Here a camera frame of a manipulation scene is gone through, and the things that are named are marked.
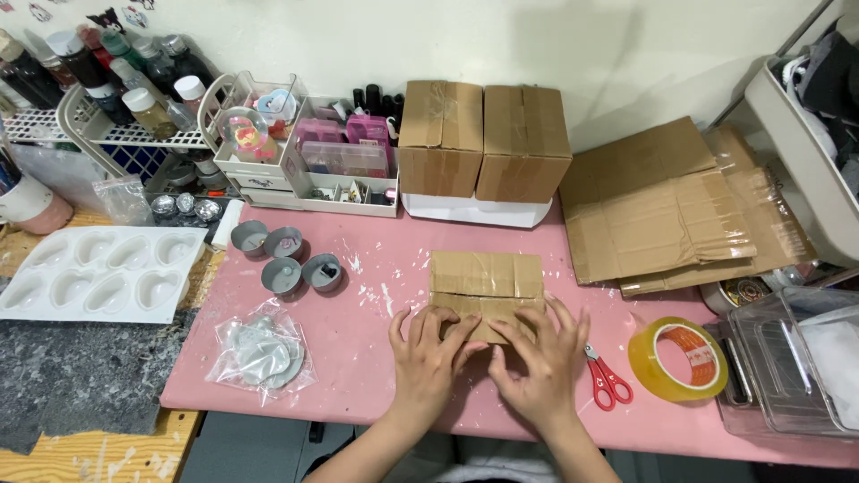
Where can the person's left hand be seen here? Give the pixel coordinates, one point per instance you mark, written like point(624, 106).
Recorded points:
point(423, 365)

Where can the person's right hand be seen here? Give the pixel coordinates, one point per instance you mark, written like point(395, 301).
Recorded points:
point(547, 382)

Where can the small taped cardboard box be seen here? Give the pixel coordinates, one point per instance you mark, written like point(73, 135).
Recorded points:
point(486, 275)

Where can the clear packing tape roll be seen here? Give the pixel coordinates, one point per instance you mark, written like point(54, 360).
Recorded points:
point(647, 365)

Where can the pink table mat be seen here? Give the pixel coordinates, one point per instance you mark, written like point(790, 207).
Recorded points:
point(376, 268)

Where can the grey tealight cup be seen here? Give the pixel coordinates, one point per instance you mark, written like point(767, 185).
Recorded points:
point(322, 273)
point(284, 243)
point(249, 239)
point(281, 276)

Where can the plastic bag of grey pieces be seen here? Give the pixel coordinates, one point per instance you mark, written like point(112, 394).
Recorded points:
point(265, 352)

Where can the white plastic base box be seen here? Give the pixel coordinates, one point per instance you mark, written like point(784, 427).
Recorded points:
point(473, 211)

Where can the flattened taped cardboard sheet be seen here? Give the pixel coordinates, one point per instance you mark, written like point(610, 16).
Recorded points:
point(651, 208)
point(772, 214)

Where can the round patterned tin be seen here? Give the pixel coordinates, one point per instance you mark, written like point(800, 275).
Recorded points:
point(738, 293)

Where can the clear organizer with pink boxes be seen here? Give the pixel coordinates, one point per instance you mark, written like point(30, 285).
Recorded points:
point(342, 168)

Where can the tall brown cardboard box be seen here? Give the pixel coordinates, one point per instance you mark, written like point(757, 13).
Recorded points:
point(439, 137)
point(523, 144)

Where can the clear plastic storage container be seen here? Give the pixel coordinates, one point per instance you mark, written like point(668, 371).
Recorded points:
point(785, 369)

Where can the white paper roll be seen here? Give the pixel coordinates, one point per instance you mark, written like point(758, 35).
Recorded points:
point(227, 225)

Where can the white drawer organizer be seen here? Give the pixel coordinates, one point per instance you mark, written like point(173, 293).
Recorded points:
point(252, 171)

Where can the group of small black bottles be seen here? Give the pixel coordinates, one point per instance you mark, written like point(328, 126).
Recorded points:
point(376, 100)

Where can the cluster of silver faceted balls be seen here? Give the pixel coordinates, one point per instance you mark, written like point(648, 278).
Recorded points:
point(184, 208)

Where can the pink snow globe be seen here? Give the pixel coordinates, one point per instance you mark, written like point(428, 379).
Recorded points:
point(243, 134)

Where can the white heart silicone mould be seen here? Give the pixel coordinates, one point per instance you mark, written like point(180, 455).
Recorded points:
point(100, 275)

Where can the dark grey felt mat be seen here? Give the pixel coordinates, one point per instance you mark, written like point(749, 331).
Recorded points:
point(87, 375)

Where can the empty clear plastic bag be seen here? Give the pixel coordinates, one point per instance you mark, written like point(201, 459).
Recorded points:
point(124, 200)

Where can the grey trolley with clothes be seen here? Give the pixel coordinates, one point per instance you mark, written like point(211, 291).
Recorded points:
point(815, 121)

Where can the pink and white cup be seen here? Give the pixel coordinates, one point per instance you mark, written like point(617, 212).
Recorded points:
point(30, 204)

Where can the group of pigment bottles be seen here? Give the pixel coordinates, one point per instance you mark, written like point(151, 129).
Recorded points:
point(100, 70)

